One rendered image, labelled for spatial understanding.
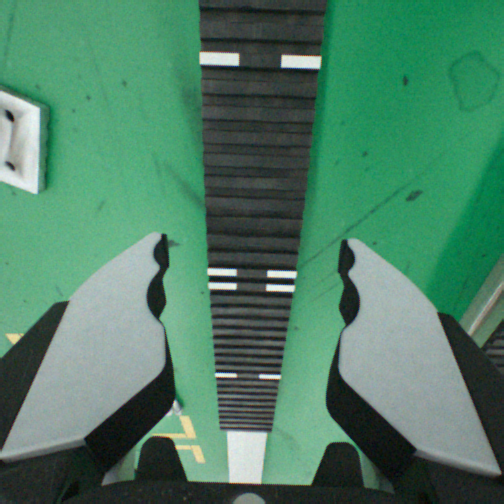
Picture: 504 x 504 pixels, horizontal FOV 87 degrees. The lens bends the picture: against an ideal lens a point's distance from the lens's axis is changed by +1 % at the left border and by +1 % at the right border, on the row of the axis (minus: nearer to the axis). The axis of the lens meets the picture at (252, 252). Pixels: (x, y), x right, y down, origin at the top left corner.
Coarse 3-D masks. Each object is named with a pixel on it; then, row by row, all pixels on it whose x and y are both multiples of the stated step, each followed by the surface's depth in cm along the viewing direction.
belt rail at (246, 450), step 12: (228, 432) 27; (240, 432) 27; (252, 432) 27; (228, 444) 28; (240, 444) 28; (252, 444) 28; (264, 444) 28; (228, 456) 30; (240, 456) 30; (252, 456) 30; (240, 468) 32; (252, 468) 32; (240, 480) 34; (252, 480) 34
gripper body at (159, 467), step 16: (144, 448) 4; (160, 448) 4; (336, 448) 5; (352, 448) 5; (144, 464) 4; (160, 464) 4; (176, 464) 4; (320, 464) 4; (336, 464) 4; (352, 464) 4; (128, 480) 4; (144, 480) 4; (160, 480) 4; (176, 480) 4; (320, 480) 4; (336, 480) 4; (352, 480) 4; (80, 496) 4; (96, 496) 4; (112, 496) 4; (128, 496) 4; (144, 496) 4; (160, 496) 4; (176, 496) 4; (192, 496) 4; (208, 496) 4; (224, 496) 4; (240, 496) 4; (256, 496) 4; (272, 496) 4; (288, 496) 4; (304, 496) 4; (320, 496) 4; (336, 496) 4; (352, 496) 4; (368, 496) 4; (384, 496) 4
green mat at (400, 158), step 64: (0, 0) 12; (64, 0) 12; (128, 0) 12; (192, 0) 12; (384, 0) 12; (448, 0) 12; (0, 64) 13; (64, 64) 13; (128, 64) 13; (192, 64) 13; (320, 64) 13; (384, 64) 13; (448, 64) 13; (64, 128) 15; (128, 128) 15; (192, 128) 14; (320, 128) 14; (384, 128) 14; (448, 128) 14; (0, 192) 17; (64, 192) 17; (128, 192) 16; (192, 192) 16; (320, 192) 16; (384, 192) 16; (448, 192) 16; (0, 256) 19; (64, 256) 19; (192, 256) 19; (320, 256) 19; (384, 256) 19; (448, 256) 19; (0, 320) 23; (192, 320) 22; (320, 320) 22; (192, 384) 28; (320, 384) 27; (320, 448) 35
